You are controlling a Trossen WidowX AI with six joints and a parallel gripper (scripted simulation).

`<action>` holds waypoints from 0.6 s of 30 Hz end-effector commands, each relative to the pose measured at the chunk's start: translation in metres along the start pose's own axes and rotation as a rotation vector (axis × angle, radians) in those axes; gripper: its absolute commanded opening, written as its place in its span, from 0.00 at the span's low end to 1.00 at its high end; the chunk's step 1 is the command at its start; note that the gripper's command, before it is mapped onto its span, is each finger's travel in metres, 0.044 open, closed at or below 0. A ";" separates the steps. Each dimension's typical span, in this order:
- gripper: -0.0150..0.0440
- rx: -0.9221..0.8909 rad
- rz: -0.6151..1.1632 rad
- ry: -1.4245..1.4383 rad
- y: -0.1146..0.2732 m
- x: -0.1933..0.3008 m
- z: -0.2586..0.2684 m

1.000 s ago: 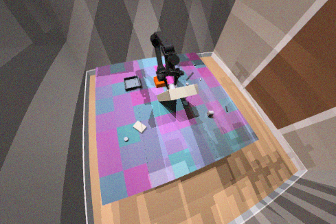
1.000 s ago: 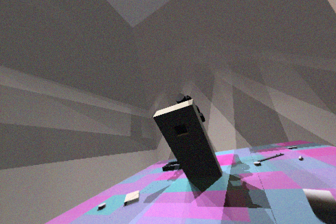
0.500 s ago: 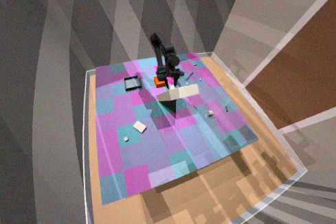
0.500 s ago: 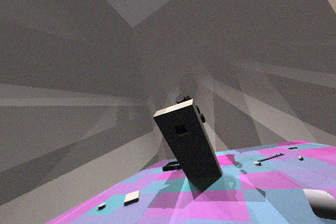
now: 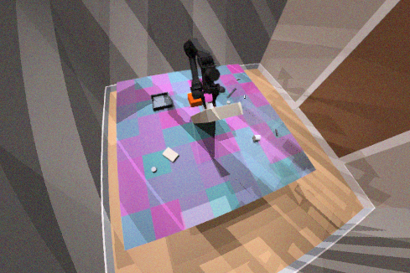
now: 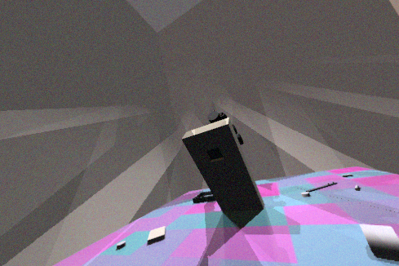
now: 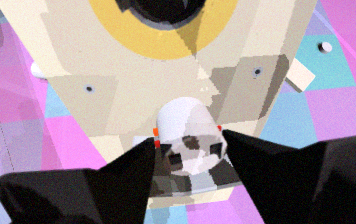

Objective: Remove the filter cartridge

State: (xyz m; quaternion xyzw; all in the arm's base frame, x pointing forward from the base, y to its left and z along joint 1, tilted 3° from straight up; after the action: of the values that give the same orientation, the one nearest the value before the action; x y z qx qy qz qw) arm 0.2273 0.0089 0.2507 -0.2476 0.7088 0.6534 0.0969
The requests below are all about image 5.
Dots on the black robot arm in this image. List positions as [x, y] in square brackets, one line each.
[207, 65]

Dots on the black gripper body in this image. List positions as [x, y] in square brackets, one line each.
[196, 93]

